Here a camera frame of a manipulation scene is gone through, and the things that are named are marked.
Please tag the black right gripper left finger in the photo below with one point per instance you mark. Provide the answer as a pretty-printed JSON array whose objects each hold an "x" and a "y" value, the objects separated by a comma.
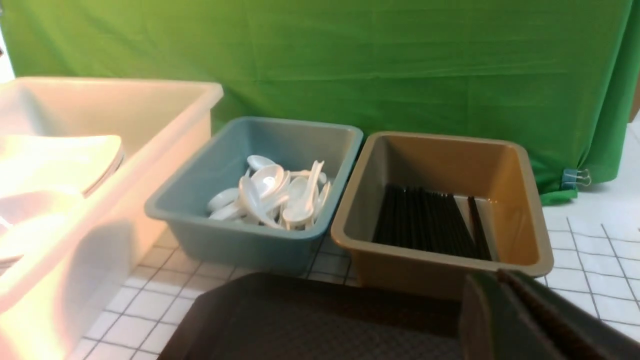
[{"x": 495, "y": 325}]

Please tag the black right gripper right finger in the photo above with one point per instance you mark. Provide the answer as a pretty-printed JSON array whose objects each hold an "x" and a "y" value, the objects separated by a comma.
[{"x": 576, "y": 334}]

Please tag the black chopsticks in bin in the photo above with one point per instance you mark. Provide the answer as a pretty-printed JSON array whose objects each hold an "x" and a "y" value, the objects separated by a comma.
[{"x": 414, "y": 218}]

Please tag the brown plastic bin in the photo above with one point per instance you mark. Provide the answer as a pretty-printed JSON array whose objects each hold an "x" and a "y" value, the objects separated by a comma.
[{"x": 497, "y": 173}]

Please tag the blue binder clip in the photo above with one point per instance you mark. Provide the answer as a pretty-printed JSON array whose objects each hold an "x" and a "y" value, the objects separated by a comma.
[{"x": 573, "y": 178}]

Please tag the black serving tray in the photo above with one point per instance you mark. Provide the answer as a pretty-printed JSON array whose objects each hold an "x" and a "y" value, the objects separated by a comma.
[{"x": 263, "y": 316}]

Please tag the green backdrop cloth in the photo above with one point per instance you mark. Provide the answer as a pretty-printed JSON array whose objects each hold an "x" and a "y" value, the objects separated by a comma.
[{"x": 554, "y": 76}]

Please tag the pile of white spoons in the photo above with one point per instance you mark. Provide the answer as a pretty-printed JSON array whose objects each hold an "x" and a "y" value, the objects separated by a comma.
[{"x": 278, "y": 191}]

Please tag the teal plastic bin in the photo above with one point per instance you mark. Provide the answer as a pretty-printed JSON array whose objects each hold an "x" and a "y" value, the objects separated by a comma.
[{"x": 294, "y": 144}]

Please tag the large white plastic tub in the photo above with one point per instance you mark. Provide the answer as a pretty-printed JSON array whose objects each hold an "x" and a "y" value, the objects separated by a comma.
[{"x": 50, "y": 298}]

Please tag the stack of white square plates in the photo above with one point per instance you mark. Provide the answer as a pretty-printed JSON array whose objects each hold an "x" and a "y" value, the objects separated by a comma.
[{"x": 72, "y": 163}]

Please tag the stack of white bowls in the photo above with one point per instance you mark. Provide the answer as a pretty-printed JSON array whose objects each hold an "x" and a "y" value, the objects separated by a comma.
[{"x": 29, "y": 220}]

